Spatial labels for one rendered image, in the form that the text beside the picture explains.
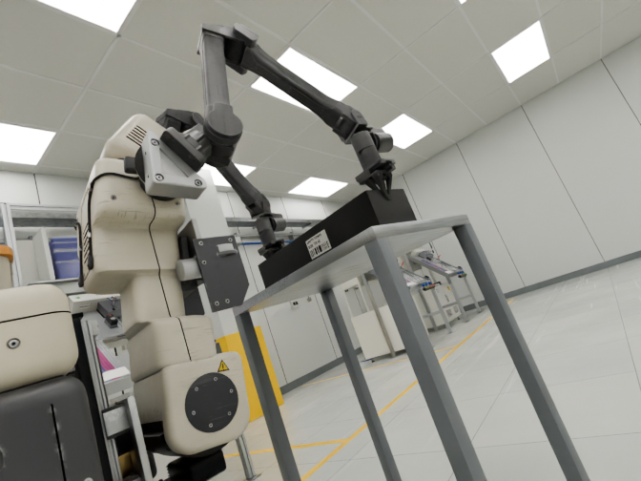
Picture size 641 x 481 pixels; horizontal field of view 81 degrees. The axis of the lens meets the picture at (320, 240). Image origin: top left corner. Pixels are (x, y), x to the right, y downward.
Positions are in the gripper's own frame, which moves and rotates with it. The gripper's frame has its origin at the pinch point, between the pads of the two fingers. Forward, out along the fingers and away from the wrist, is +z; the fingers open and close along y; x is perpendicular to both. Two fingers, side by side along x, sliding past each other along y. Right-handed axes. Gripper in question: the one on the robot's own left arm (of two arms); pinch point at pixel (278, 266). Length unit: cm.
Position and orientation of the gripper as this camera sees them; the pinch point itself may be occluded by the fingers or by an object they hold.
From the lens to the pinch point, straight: 142.5
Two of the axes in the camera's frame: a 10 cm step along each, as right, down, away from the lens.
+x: -7.1, 1.3, -6.9
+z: 3.5, 9.2, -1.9
